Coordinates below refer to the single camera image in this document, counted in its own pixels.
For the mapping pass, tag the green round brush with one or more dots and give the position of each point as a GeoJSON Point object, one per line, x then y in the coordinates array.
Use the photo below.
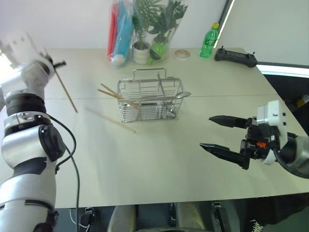
{"type": "Point", "coordinates": [157, 50]}

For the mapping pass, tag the yellow object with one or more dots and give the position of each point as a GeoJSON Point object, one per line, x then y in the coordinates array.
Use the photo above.
{"type": "Point", "coordinates": [303, 101]}

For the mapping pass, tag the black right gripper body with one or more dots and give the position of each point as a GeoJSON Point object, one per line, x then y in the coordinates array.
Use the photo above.
{"type": "Point", "coordinates": [257, 142]}

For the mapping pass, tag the plant in white pot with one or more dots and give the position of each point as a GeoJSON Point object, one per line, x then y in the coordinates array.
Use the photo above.
{"type": "Point", "coordinates": [141, 52]}

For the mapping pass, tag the metal spoon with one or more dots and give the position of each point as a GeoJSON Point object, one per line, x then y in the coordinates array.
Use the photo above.
{"type": "Point", "coordinates": [183, 94]}
{"type": "Point", "coordinates": [161, 84]}

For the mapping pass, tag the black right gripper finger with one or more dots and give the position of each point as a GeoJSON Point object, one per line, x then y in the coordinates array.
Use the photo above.
{"type": "Point", "coordinates": [227, 120]}
{"type": "Point", "coordinates": [224, 153]}

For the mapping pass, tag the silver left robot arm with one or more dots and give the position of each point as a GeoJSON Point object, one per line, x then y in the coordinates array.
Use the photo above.
{"type": "Point", "coordinates": [21, 145]}

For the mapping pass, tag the black table clamp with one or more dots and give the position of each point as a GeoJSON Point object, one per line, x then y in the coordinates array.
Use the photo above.
{"type": "Point", "coordinates": [218, 215]}
{"type": "Point", "coordinates": [88, 217]}

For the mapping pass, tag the wooden chopstick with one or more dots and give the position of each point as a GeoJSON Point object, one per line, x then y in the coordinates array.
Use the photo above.
{"type": "Point", "coordinates": [109, 90]}
{"type": "Point", "coordinates": [108, 94]}
{"type": "Point", "coordinates": [108, 119]}
{"type": "Point", "coordinates": [67, 95]}

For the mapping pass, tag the white ball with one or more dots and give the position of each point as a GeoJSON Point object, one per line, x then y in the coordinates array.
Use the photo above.
{"type": "Point", "coordinates": [118, 60]}

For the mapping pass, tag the green plastic bottle yellow cap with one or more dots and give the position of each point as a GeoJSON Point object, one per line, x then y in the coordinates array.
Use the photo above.
{"type": "Point", "coordinates": [208, 43]}

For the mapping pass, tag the grey rounded shape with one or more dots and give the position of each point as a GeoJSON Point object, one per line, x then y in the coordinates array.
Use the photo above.
{"type": "Point", "coordinates": [192, 217]}
{"type": "Point", "coordinates": [122, 218]}

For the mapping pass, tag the bag of red blue items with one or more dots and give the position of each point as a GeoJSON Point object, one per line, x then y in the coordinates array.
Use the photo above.
{"type": "Point", "coordinates": [120, 31]}

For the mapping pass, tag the small patterned bowl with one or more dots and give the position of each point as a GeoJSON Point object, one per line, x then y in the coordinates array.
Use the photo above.
{"type": "Point", "coordinates": [182, 53]}

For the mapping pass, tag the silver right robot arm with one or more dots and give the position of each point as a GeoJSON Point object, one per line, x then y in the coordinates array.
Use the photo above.
{"type": "Point", "coordinates": [298, 152]}

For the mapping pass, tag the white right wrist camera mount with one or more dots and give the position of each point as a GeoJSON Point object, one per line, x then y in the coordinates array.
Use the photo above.
{"type": "Point", "coordinates": [274, 112]}

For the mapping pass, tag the clear bag of green leaves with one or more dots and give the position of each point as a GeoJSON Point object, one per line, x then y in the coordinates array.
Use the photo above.
{"type": "Point", "coordinates": [169, 17]}

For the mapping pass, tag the black printed bag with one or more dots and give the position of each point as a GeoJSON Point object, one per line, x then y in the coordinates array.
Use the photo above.
{"type": "Point", "coordinates": [277, 215]}

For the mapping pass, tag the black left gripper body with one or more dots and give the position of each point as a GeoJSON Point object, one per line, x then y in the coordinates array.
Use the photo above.
{"type": "Point", "coordinates": [36, 73]}

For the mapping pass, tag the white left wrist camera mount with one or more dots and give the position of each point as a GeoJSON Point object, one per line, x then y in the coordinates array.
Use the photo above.
{"type": "Point", "coordinates": [19, 46]}

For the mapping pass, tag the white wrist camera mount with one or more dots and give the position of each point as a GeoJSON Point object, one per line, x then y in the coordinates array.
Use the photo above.
{"type": "Point", "coordinates": [19, 46]}
{"type": "Point", "coordinates": [274, 112]}

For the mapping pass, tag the black remote controller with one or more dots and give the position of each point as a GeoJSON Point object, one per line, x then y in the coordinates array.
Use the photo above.
{"type": "Point", "coordinates": [235, 56]}

